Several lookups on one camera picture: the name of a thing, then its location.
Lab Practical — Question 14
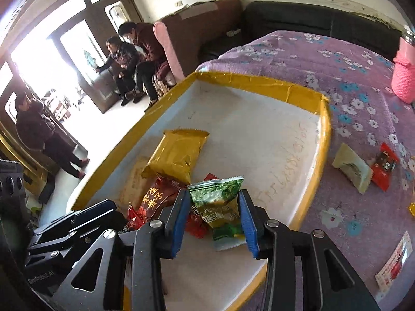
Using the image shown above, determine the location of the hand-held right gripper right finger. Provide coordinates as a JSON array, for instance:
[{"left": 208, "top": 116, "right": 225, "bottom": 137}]
[{"left": 238, "top": 189, "right": 381, "bottom": 311}]

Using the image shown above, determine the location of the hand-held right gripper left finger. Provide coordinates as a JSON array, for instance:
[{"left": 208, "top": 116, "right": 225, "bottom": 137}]
[{"left": 49, "top": 188, "right": 192, "bottom": 311}]

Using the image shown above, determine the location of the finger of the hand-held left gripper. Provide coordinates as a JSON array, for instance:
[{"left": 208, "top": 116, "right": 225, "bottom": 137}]
[
  {"left": 26, "top": 210, "right": 128, "bottom": 263},
  {"left": 32, "top": 199, "right": 118, "bottom": 234}
]

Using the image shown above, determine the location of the dark red snack packet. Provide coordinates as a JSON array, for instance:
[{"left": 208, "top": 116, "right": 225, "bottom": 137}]
[{"left": 128, "top": 176, "right": 189, "bottom": 224}]

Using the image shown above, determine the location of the gold snack packet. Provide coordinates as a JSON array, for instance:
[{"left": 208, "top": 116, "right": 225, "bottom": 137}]
[{"left": 141, "top": 129, "right": 210, "bottom": 185}]

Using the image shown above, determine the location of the yellow-edged white tray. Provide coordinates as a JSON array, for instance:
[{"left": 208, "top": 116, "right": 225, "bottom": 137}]
[{"left": 66, "top": 70, "right": 333, "bottom": 311}]

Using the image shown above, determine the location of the pale green snack packet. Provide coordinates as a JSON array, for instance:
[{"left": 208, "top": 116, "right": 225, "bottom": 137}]
[{"left": 331, "top": 143, "right": 374, "bottom": 195}]

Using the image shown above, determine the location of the red white snack packet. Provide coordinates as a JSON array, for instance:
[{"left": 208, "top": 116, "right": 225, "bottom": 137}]
[{"left": 374, "top": 231, "right": 410, "bottom": 289}]

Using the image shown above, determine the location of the white bag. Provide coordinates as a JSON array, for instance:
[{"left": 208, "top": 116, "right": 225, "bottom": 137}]
[{"left": 152, "top": 71, "right": 177, "bottom": 99}]

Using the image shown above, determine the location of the red black small packet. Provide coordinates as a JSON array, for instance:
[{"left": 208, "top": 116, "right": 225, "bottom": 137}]
[{"left": 370, "top": 142, "right": 400, "bottom": 192}]

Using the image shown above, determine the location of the brown sofa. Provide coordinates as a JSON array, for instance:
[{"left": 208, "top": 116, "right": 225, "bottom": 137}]
[{"left": 156, "top": 0, "right": 244, "bottom": 81}]

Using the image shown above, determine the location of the pink bottle with knitted sleeve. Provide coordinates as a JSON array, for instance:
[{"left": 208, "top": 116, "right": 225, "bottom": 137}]
[{"left": 391, "top": 26, "right": 415, "bottom": 102}]

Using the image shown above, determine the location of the black sofa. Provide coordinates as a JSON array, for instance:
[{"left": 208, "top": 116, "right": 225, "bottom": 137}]
[{"left": 198, "top": 1, "right": 403, "bottom": 68}]

